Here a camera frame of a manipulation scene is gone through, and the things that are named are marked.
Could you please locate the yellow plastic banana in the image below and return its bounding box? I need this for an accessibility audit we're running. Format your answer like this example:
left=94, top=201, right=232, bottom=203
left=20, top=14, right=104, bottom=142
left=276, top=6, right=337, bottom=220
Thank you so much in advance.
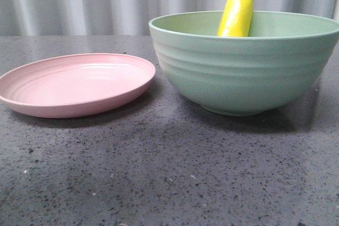
left=217, top=0, right=253, bottom=37

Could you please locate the green ribbed bowl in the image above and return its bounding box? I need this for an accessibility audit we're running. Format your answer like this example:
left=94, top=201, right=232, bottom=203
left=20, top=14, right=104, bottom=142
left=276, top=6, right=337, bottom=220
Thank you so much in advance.
left=149, top=11, right=338, bottom=116

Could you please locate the pink plate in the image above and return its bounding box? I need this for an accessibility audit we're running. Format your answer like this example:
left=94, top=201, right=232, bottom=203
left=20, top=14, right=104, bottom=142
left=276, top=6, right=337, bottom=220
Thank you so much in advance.
left=1, top=53, right=156, bottom=118

